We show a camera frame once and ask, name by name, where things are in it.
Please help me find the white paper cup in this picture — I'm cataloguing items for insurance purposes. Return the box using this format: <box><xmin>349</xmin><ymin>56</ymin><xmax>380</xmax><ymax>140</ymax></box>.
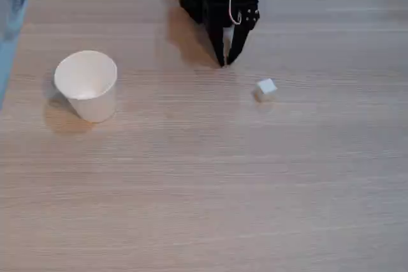
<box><xmin>53</xmin><ymin>50</ymin><xmax>119</xmax><ymax>124</ymax></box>

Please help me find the blue denim cloth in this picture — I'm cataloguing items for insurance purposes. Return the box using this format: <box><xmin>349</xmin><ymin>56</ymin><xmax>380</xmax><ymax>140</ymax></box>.
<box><xmin>0</xmin><ymin>0</ymin><xmax>31</xmax><ymax>42</ymax></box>

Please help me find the white cube block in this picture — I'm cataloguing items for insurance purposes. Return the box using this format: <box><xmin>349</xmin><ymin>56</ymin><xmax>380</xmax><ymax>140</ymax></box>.
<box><xmin>253</xmin><ymin>78</ymin><xmax>278</xmax><ymax>104</ymax></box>

